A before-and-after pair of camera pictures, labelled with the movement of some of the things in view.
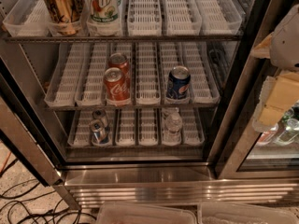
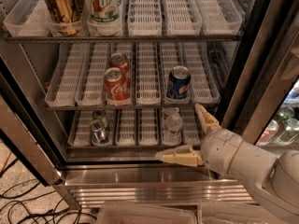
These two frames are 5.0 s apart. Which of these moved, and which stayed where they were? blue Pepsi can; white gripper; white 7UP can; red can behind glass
Moved: white gripper
Stayed: white 7UP can; blue Pepsi can; red can behind glass
